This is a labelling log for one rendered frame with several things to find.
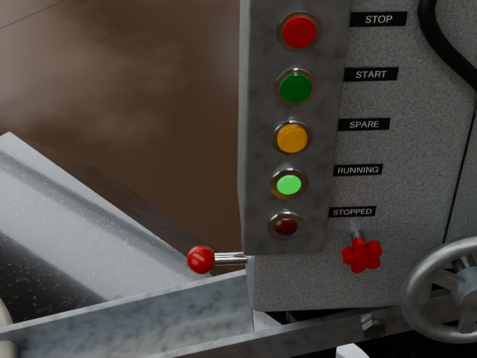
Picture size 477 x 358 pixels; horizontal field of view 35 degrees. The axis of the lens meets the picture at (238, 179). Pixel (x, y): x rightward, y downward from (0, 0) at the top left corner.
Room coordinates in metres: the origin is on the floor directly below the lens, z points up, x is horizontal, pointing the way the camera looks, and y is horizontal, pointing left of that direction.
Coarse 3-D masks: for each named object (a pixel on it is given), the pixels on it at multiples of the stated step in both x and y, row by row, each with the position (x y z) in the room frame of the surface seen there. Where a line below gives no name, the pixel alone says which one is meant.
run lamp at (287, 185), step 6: (282, 180) 0.54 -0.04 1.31; (288, 180) 0.54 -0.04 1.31; (294, 180) 0.54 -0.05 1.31; (282, 186) 0.54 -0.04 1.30; (288, 186) 0.54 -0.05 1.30; (294, 186) 0.54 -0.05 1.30; (300, 186) 0.54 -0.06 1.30; (282, 192) 0.54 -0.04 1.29; (288, 192) 0.54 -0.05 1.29; (294, 192) 0.54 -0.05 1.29
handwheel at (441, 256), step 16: (464, 240) 0.53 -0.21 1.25; (432, 256) 0.52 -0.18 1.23; (448, 256) 0.52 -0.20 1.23; (464, 256) 0.57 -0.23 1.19; (416, 272) 0.52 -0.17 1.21; (432, 272) 0.52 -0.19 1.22; (448, 272) 0.53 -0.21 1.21; (464, 272) 0.54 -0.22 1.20; (416, 288) 0.52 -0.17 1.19; (448, 288) 0.53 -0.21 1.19; (464, 288) 0.52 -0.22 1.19; (400, 304) 0.53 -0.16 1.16; (416, 304) 0.52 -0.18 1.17; (464, 304) 0.52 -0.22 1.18; (416, 320) 0.52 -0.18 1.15; (464, 320) 0.53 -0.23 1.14; (432, 336) 0.52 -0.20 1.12; (448, 336) 0.52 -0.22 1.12; (464, 336) 0.52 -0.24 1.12
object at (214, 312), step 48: (192, 288) 0.71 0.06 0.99; (240, 288) 0.72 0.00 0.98; (0, 336) 0.69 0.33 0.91; (48, 336) 0.70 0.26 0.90; (96, 336) 0.70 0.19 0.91; (144, 336) 0.68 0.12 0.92; (192, 336) 0.67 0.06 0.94; (240, 336) 0.62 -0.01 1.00; (288, 336) 0.61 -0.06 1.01; (336, 336) 0.62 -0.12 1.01
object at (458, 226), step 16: (432, 0) 0.55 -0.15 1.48; (432, 16) 0.55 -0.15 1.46; (432, 32) 0.55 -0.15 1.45; (432, 48) 0.56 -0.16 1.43; (448, 48) 0.55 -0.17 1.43; (448, 64) 0.56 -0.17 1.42; (464, 64) 0.56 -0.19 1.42; (464, 160) 0.59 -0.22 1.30; (464, 176) 0.59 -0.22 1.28; (464, 192) 0.59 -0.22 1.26; (464, 208) 0.59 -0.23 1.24; (448, 224) 0.59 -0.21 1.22; (464, 224) 0.59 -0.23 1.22; (448, 240) 0.59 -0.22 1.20
